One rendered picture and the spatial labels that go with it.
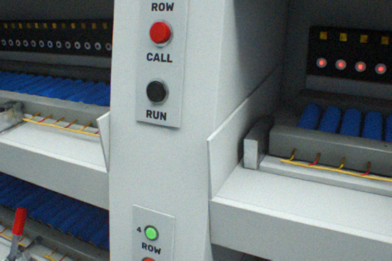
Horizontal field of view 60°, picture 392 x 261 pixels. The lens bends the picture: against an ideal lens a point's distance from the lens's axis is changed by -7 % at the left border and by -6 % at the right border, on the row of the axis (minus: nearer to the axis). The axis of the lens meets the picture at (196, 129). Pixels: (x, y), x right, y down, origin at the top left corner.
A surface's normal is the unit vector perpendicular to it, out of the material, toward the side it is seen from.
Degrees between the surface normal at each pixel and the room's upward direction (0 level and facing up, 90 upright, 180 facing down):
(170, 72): 90
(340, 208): 16
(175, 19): 90
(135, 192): 90
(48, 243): 106
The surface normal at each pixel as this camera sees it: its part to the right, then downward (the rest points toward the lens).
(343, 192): -0.05, -0.90
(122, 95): -0.44, 0.16
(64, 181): -0.44, 0.42
